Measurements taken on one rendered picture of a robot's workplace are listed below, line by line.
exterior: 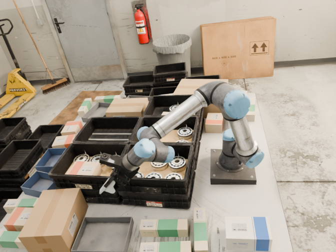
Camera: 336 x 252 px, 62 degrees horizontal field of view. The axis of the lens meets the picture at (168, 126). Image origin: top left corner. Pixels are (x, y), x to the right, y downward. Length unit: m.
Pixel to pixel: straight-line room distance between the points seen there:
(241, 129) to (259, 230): 0.47
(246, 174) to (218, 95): 0.62
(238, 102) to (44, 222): 1.10
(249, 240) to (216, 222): 0.23
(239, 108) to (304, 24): 3.52
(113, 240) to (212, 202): 0.56
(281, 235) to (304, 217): 1.02
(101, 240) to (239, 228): 0.70
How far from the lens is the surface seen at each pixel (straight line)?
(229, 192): 1.68
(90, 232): 1.66
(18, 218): 1.84
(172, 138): 1.88
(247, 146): 1.48
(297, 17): 4.63
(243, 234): 1.41
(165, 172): 1.64
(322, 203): 2.67
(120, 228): 1.61
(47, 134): 3.27
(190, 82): 2.40
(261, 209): 1.62
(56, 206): 1.65
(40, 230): 1.58
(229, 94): 1.24
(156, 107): 2.26
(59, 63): 5.37
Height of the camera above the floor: 1.95
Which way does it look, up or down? 34 degrees down
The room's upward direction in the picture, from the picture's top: 10 degrees counter-clockwise
